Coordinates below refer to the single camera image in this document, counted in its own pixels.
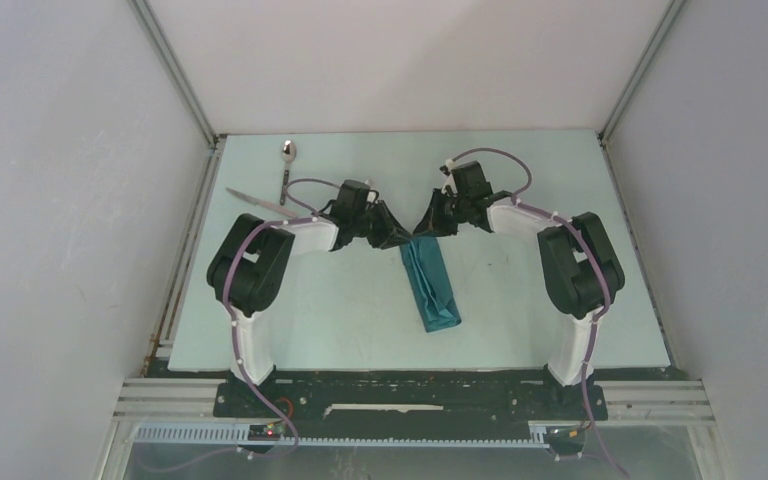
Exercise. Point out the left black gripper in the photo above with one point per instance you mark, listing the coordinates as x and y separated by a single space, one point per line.
384 240

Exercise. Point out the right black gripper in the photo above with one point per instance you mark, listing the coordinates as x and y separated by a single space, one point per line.
434 225

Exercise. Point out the teal cloth napkin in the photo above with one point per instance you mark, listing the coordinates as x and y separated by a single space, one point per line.
430 284

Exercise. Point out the silver knife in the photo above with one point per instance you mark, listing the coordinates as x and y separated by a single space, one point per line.
262 203

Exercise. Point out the silver spoon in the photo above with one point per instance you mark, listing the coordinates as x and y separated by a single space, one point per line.
288 155

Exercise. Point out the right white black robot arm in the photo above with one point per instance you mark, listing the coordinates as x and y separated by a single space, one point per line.
581 271

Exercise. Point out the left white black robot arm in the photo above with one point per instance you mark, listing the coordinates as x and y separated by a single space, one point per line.
248 269

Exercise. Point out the grey slotted cable duct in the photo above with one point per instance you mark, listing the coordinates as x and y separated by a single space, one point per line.
241 435

